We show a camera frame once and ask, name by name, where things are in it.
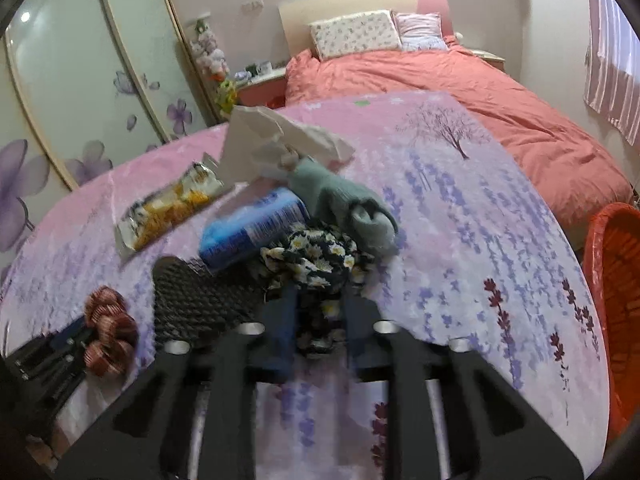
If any blue tissue pack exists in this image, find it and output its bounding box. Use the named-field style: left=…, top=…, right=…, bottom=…
left=198, top=188, right=309, bottom=271

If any daisy print scrunchie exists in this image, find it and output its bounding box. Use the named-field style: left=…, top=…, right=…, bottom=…
left=258, top=222, right=374, bottom=359

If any green fuzzy sock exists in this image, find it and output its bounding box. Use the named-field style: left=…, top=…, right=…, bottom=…
left=288, top=158, right=398, bottom=257

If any yellow snack bag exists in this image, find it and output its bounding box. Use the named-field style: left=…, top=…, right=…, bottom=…
left=114, top=153, right=230, bottom=261

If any black mesh pouch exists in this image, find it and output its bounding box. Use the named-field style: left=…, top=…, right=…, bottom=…
left=152, top=256, right=265, bottom=351

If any pink lavender print tablecloth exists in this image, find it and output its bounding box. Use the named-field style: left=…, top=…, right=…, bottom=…
left=1, top=91, right=609, bottom=472

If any red plastic basket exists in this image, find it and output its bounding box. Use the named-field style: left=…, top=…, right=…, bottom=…
left=582, top=203, right=640, bottom=441

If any bed with coral duvet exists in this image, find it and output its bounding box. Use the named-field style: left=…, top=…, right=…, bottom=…
left=276, top=0, right=637, bottom=233

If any crumpled white tissue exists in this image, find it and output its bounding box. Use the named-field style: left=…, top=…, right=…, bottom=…
left=218, top=106, right=355, bottom=183

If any sliding wardrobe with flower decals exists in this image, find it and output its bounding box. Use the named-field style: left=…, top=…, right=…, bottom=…
left=1, top=0, right=213, bottom=266

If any pink left nightstand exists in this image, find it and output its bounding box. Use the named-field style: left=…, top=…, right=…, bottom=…
left=238, top=67, right=286, bottom=110

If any right nightstand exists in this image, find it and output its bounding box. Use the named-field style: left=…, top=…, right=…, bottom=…
left=470, top=49, right=506, bottom=73

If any plush toy bouquet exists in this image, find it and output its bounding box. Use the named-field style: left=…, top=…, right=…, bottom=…
left=190, top=18, right=238, bottom=118

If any pink striped curtain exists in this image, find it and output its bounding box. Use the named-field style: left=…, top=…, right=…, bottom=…
left=585, top=0, right=640, bottom=148

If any pink striped pillow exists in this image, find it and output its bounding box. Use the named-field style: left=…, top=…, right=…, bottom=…
left=393, top=12, right=448, bottom=52

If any white floral pillow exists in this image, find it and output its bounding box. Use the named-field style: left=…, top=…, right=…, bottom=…
left=308, top=10, right=401, bottom=61

